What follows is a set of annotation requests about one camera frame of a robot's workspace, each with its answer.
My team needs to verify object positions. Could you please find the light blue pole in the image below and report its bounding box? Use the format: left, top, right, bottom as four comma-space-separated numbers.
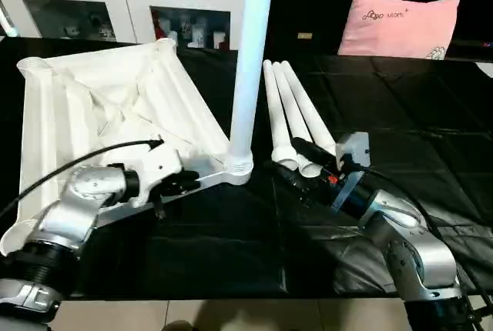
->
0, 0, 18, 38

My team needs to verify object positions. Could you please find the black sofa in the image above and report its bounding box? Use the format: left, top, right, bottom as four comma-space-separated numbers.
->
246, 0, 493, 59

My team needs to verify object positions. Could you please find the black work mat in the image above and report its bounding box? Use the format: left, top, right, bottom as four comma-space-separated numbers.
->
0, 37, 493, 301

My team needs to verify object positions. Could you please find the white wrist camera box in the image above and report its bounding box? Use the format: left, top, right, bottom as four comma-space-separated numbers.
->
337, 132, 371, 193
137, 142, 203, 207

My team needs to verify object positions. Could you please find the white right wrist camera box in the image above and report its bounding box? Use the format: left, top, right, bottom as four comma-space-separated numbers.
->
337, 132, 371, 193

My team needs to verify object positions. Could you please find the pink printed pillow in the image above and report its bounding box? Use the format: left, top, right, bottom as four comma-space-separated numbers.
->
337, 0, 461, 61

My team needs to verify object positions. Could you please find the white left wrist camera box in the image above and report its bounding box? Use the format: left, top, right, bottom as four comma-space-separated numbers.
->
137, 142, 203, 207

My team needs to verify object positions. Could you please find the white plastic table leg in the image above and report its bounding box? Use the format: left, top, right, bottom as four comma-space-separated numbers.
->
263, 60, 300, 171
229, 0, 277, 176
271, 60, 323, 179
280, 60, 337, 159

